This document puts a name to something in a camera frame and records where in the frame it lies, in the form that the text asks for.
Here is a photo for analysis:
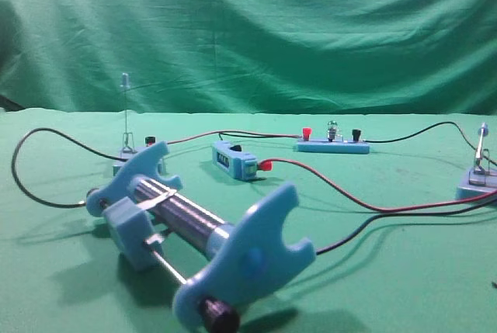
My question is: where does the red wire battery to switch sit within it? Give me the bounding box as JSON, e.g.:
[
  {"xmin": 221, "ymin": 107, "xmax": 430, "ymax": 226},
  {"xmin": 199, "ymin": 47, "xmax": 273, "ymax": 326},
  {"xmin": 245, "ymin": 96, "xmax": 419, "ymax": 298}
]
[{"xmin": 258, "ymin": 158, "xmax": 497, "ymax": 213}]

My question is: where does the black wire bulb to switch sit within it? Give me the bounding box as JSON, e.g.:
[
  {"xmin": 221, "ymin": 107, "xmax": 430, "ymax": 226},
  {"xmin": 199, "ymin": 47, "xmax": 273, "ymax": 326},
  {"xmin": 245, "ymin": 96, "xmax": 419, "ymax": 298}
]
[{"xmin": 362, "ymin": 121, "xmax": 478, "ymax": 153}]

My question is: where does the blue knife switch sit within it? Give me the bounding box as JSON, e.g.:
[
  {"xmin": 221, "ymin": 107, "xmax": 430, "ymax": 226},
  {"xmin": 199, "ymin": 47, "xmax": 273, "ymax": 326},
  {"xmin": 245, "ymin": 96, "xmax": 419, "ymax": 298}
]
[
  {"xmin": 455, "ymin": 123, "xmax": 496, "ymax": 206},
  {"xmin": 113, "ymin": 72, "xmax": 157, "ymax": 176}
]

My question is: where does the blue battery holder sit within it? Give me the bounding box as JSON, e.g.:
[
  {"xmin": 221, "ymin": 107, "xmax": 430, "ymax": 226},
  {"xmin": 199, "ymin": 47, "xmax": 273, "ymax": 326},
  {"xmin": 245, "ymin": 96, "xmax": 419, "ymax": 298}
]
[{"xmin": 211, "ymin": 140, "xmax": 258, "ymax": 182}]

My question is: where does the black wire left loop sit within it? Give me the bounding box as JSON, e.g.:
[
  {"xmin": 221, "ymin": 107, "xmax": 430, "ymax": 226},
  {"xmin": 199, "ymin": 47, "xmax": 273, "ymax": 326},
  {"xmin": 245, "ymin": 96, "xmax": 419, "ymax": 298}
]
[{"xmin": 11, "ymin": 127, "xmax": 126, "ymax": 208}]

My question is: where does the black wire rheostat right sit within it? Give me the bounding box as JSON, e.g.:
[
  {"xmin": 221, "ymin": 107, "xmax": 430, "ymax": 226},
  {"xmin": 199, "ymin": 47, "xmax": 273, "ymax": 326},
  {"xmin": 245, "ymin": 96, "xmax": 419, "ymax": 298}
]
[{"xmin": 315, "ymin": 204, "xmax": 497, "ymax": 255}]

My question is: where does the blue sliding rheostat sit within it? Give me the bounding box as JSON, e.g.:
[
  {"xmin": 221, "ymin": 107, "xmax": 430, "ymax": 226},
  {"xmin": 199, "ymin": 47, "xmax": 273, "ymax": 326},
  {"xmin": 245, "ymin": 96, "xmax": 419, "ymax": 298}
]
[{"xmin": 86, "ymin": 141, "xmax": 316, "ymax": 332}]

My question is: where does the green backdrop cloth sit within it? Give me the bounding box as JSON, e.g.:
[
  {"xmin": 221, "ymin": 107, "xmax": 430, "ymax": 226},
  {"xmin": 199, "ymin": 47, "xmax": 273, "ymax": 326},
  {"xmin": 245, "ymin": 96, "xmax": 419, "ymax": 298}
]
[{"xmin": 1, "ymin": 0, "xmax": 496, "ymax": 115}]

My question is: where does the blue bulb holder board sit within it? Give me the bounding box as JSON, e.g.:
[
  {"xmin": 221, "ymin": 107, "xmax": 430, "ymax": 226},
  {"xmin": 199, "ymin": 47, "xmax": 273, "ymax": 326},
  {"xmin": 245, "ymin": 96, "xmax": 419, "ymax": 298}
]
[{"xmin": 295, "ymin": 120, "xmax": 370, "ymax": 154}]

